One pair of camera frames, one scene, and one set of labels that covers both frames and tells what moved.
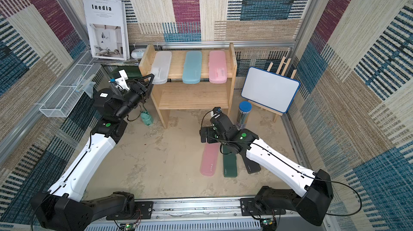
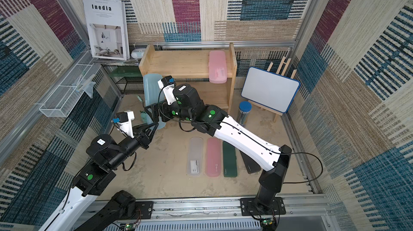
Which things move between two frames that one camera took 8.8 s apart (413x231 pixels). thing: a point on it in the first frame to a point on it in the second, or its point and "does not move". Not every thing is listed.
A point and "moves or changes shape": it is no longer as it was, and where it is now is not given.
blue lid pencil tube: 244,108 does not move
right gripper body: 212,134 to 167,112
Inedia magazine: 106,24 does not move
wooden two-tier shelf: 177,95 does not move
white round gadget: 137,53 does not move
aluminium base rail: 196,215 does not move
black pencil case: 252,166 does not move
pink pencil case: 218,66 does not move
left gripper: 138,89 to 141,136
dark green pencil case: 230,164 does not move
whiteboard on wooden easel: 271,92 does not move
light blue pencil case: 192,66 to 152,94
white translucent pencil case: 161,66 to 195,157
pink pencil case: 209,159 moves or changes shape
